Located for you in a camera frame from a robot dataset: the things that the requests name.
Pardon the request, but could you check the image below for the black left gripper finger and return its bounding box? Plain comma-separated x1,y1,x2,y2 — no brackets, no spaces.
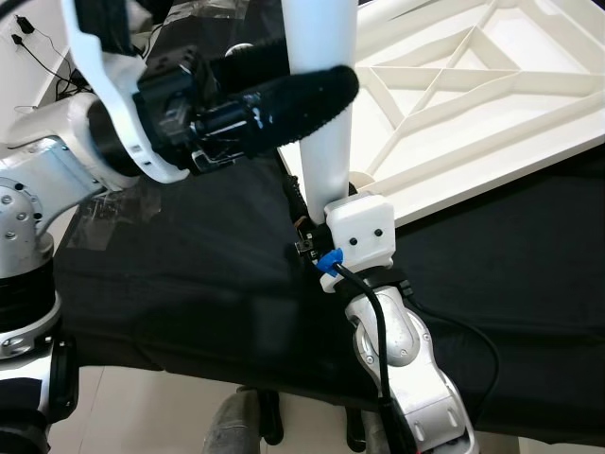
248,64,361,149
213,40,292,96

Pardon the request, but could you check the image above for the clear plastic wrapper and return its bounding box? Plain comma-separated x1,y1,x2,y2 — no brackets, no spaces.
170,0,251,25

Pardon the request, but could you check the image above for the black cloth cover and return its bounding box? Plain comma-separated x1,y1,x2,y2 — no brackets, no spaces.
52,0,605,445

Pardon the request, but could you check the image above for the clear tape patch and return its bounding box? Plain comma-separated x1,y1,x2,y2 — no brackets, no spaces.
66,180,162,252

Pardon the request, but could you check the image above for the white plastic table top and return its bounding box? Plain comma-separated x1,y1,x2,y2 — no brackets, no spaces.
279,0,605,228

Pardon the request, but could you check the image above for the grey robot right foot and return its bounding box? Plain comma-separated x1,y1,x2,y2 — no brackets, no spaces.
345,407,398,454

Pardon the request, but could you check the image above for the blue cable plug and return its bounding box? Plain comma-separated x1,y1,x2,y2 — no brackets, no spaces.
318,250,341,275

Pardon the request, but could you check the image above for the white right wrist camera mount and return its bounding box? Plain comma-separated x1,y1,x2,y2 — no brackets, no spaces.
321,194,396,294

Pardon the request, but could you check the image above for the white wall socket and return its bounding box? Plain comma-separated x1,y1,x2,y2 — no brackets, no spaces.
9,14,43,58

